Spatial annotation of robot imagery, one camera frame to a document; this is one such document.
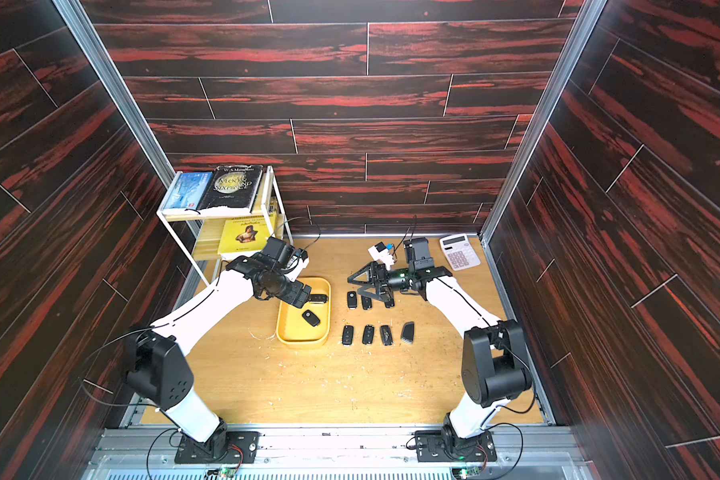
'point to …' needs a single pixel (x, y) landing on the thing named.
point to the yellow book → (243, 234)
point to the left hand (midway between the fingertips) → (299, 290)
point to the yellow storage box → (307, 327)
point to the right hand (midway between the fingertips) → (358, 285)
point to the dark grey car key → (407, 334)
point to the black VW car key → (311, 318)
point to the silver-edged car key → (386, 334)
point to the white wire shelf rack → (195, 232)
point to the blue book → (189, 190)
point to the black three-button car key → (368, 333)
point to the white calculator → (459, 251)
